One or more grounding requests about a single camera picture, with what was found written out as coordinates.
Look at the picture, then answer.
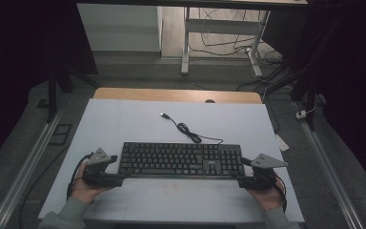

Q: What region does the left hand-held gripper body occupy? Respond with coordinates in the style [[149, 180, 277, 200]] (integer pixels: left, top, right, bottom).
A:
[[81, 147, 112, 187]]

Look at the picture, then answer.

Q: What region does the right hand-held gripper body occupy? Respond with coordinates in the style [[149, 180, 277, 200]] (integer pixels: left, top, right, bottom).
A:
[[250, 153, 289, 192]]

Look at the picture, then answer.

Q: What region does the black computer keyboard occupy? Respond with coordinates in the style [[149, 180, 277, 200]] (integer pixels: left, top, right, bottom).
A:
[[117, 141, 246, 179]]

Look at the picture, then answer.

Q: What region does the person's left hand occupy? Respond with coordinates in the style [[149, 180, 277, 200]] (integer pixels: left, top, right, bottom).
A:
[[71, 161, 110, 205]]

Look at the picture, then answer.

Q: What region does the person's right hand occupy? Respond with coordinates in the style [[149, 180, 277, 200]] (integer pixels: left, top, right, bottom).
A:
[[247, 177, 286, 213]]

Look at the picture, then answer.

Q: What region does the white paper tag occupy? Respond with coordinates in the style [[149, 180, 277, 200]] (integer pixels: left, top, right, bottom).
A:
[[274, 134, 291, 153]]

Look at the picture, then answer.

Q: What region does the white board mat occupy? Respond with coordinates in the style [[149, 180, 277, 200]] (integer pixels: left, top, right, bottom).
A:
[[38, 97, 306, 224]]

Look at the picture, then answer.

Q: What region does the black metal stand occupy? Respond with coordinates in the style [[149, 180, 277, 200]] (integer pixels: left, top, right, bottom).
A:
[[45, 64, 101, 124], [262, 9, 348, 132]]

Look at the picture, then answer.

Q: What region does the wooden table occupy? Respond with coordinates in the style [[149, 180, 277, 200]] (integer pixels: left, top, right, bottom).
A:
[[92, 87, 263, 105]]

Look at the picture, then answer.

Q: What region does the white cabinet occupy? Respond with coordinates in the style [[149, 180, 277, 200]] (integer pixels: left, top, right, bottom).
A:
[[76, 3, 163, 52]]

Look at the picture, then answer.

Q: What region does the left hand-held gripper black cable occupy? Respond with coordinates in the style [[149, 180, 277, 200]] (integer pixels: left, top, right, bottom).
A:
[[66, 152, 95, 202]]

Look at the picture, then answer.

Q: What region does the hand-held gripper black cable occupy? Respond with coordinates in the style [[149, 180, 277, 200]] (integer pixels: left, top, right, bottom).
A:
[[272, 173, 289, 214], [66, 152, 95, 202]]

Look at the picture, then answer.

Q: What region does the right hand-held gripper black cable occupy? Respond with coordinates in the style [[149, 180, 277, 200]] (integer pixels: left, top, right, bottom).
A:
[[272, 173, 289, 214]]

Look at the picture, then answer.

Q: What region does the black floor cable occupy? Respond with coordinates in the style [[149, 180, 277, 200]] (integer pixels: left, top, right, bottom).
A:
[[18, 144, 71, 229]]

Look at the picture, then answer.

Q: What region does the aluminium rail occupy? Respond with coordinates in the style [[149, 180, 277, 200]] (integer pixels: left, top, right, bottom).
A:
[[293, 100, 365, 229], [0, 104, 67, 229]]

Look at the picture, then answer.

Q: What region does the black keyboard cable with plug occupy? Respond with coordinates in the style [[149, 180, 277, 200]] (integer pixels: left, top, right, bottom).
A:
[[159, 112, 225, 145]]

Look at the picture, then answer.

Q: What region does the tangle of floor cables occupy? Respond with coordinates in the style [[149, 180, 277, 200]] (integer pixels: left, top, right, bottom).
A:
[[188, 8, 296, 94]]

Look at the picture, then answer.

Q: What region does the white desk frame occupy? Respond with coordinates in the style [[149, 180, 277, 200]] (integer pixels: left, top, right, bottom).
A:
[[180, 6, 272, 77]]

